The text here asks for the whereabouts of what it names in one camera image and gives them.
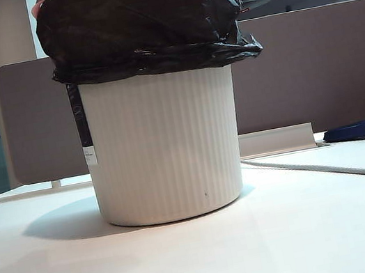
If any black garbage bag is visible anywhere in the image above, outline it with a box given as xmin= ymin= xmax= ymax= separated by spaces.
xmin=30 ymin=0 xmax=266 ymax=99

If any white ribbed trash can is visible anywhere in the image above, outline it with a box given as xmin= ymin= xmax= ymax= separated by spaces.
xmin=65 ymin=56 xmax=256 ymax=237

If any black and white label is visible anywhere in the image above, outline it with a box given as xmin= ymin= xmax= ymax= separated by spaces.
xmin=65 ymin=81 xmax=98 ymax=169

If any grey-brown desk divider panel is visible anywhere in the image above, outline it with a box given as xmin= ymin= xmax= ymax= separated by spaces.
xmin=0 ymin=0 xmax=365 ymax=188

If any white cable tray flap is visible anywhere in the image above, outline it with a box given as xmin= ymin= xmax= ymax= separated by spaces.
xmin=237 ymin=120 xmax=329 ymax=162

